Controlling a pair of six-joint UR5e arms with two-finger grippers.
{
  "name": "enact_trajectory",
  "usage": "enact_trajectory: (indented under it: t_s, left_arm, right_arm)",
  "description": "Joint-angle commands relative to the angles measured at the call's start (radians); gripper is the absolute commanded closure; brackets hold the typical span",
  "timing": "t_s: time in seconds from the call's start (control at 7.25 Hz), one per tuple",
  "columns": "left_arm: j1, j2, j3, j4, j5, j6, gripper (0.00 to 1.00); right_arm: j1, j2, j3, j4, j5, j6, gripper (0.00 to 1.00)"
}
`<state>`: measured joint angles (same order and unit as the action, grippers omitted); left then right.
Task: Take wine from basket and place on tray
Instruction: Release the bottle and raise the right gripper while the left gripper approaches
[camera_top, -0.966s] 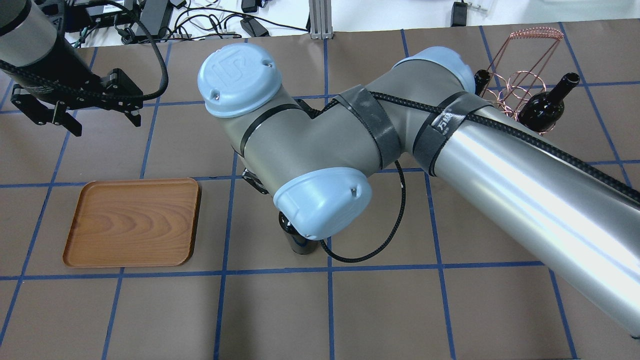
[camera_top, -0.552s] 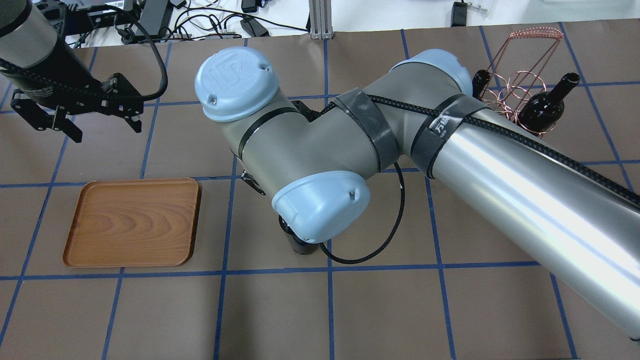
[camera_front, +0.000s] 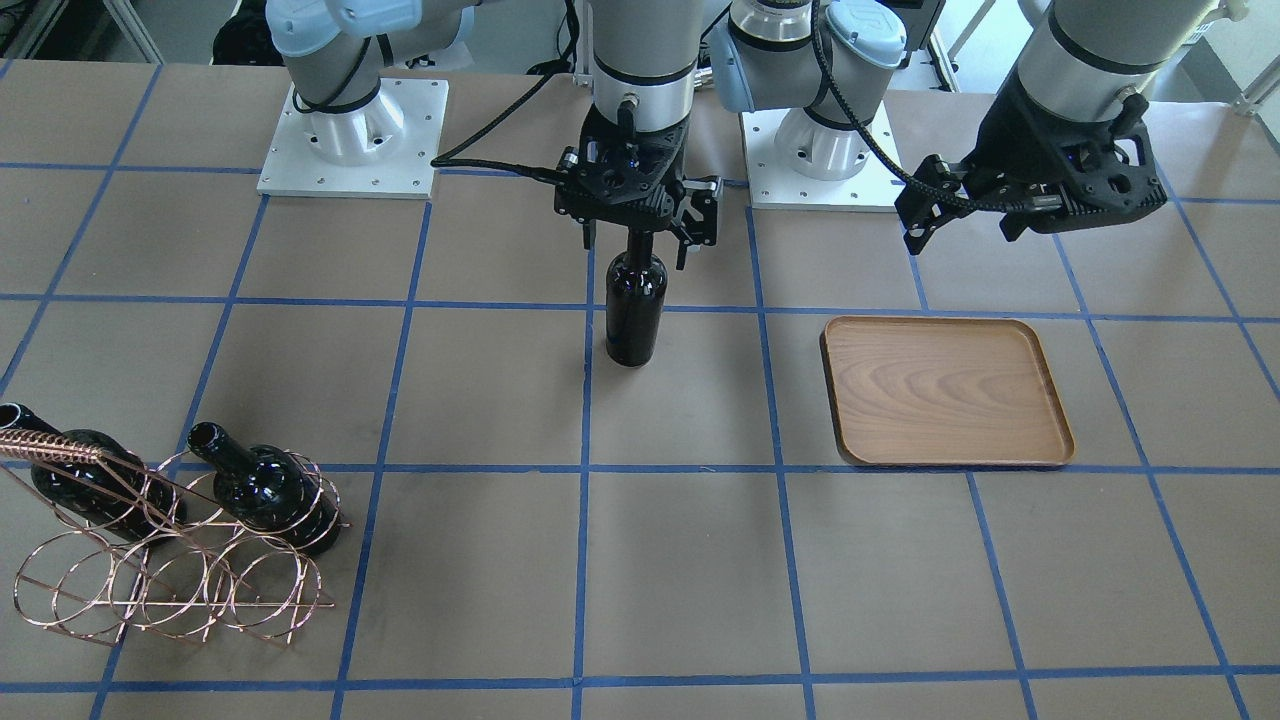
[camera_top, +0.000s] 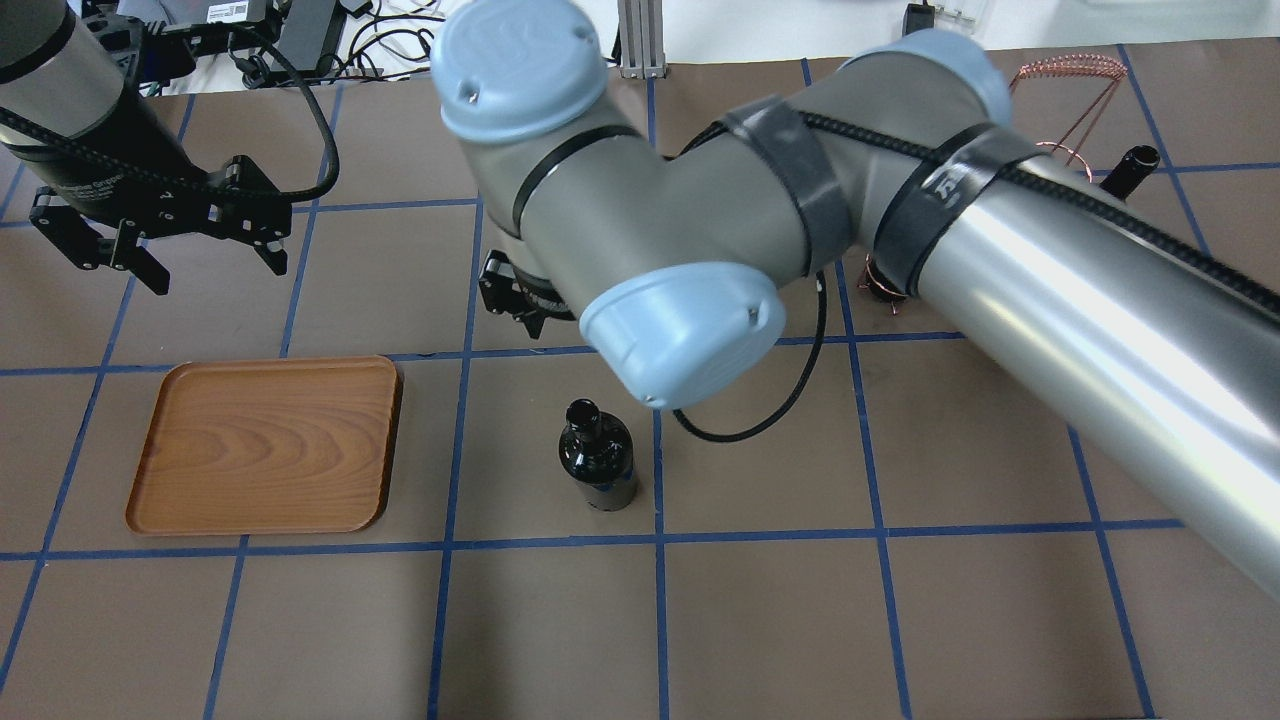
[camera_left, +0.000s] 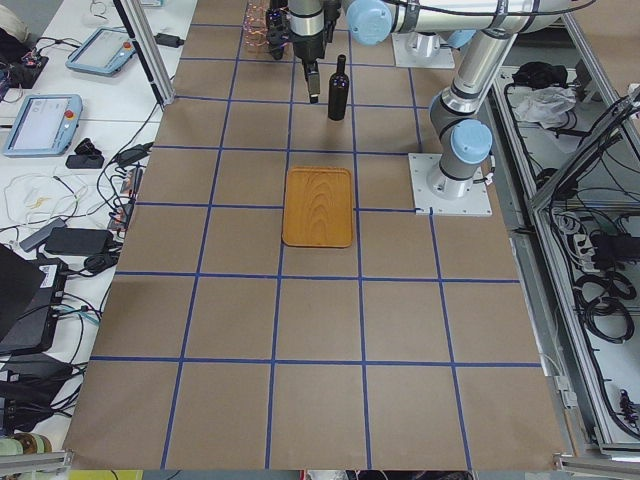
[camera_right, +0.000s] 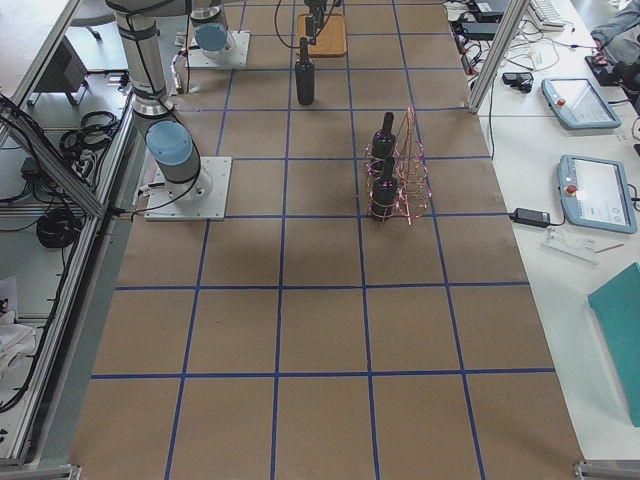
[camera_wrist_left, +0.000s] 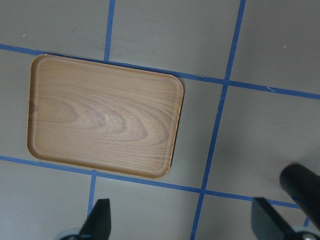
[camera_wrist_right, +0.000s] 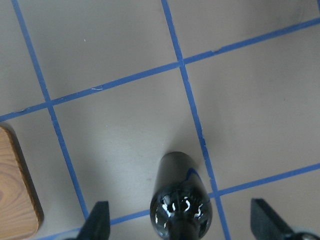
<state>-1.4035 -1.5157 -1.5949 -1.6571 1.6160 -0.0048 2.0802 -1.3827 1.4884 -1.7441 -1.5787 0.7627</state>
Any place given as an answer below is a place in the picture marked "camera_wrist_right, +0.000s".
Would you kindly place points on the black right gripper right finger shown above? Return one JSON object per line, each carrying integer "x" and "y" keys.
{"x": 266, "y": 224}

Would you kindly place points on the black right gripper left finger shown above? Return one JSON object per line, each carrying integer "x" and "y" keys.
{"x": 98, "y": 224}

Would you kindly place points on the wooden tray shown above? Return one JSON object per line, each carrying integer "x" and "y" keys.
{"x": 21, "y": 214}

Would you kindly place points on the dark wine bottle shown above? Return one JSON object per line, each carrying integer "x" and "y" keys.
{"x": 180, "y": 208}

